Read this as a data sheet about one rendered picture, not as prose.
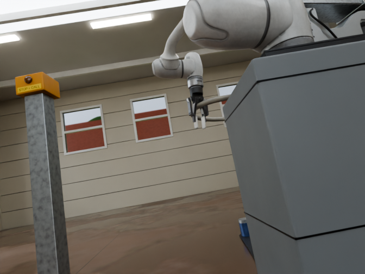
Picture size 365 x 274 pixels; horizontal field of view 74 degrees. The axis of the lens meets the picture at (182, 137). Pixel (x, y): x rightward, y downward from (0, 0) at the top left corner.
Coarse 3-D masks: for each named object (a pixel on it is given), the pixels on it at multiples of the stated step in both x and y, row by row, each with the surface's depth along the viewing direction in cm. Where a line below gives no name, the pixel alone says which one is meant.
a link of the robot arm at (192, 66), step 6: (186, 54) 141; (192, 54) 138; (198, 54) 141; (186, 60) 137; (192, 60) 137; (198, 60) 138; (186, 66) 135; (192, 66) 136; (198, 66) 137; (186, 72) 136; (192, 72) 136; (198, 72) 137; (186, 78) 141
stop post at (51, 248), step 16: (16, 80) 99; (32, 80) 98; (48, 80) 102; (32, 96) 100; (48, 96) 103; (32, 112) 98; (48, 112) 101; (32, 128) 97; (48, 128) 99; (32, 144) 96; (48, 144) 97; (32, 160) 95; (48, 160) 95; (32, 176) 94; (48, 176) 94; (32, 192) 93; (48, 192) 93; (48, 208) 92; (48, 224) 91; (64, 224) 97; (48, 240) 90; (64, 240) 95; (48, 256) 89; (64, 256) 94; (48, 272) 88; (64, 272) 92
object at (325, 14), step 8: (304, 0) 167; (312, 0) 169; (320, 0) 170; (328, 0) 172; (336, 0) 174; (344, 0) 176; (352, 0) 178; (360, 0) 180; (320, 8) 176; (328, 8) 177; (336, 8) 179; (344, 8) 181; (352, 8) 183; (360, 8) 184; (320, 16) 186; (328, 16) 188; (336, 16) 190; (344, 16) 192
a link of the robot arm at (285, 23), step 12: (276, 0) 70; (288, 0) 72; (300, 0) 73; (276, 12) 69; (288, 12) 70; (300, 12) 71; (276, 24) 70; (288, 24) 70; (300, 24) 71; (276, 36) 72; (288, 36) 71; (300, 36) 70; (312, 36) 73; (264, 48) 77
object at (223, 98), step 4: (220, 96) 127; (224, 96) 126; (228, 96) 126; (208, 100) 130; (212, 100) 129; (216, 100) 128; (220, 100) 127; (224, 100) 127; (200, 104) 134; (204, 104) 132; (208, 104) 132; (196, 108) 138; (200, 116) 164; (200, 120) 164; (208, 120) 168; (212, 120) 169; (216, 120) 170; (220, 120) 171; (224, 120) 171
